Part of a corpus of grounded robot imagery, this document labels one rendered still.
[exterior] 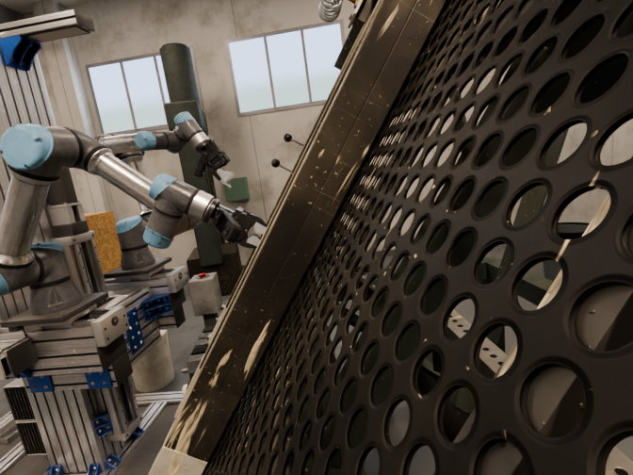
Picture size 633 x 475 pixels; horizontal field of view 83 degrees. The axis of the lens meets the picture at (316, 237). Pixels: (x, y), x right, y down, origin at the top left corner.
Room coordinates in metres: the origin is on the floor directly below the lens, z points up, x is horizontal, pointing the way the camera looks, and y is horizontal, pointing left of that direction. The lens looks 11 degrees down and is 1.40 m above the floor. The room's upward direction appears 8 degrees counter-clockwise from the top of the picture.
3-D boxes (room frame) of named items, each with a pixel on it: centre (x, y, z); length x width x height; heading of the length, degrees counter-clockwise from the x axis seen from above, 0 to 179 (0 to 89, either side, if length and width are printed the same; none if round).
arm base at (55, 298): (1.20, 0.93, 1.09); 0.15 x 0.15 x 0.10
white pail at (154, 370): (2.41, 1.32, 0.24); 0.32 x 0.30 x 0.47; 173
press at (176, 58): (4.47, 1.32, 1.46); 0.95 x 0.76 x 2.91; 173
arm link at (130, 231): (1.70, 0.87, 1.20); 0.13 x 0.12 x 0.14; 148
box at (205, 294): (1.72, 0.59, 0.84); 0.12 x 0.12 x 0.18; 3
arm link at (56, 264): (1.19, 0.93, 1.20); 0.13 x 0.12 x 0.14; 169
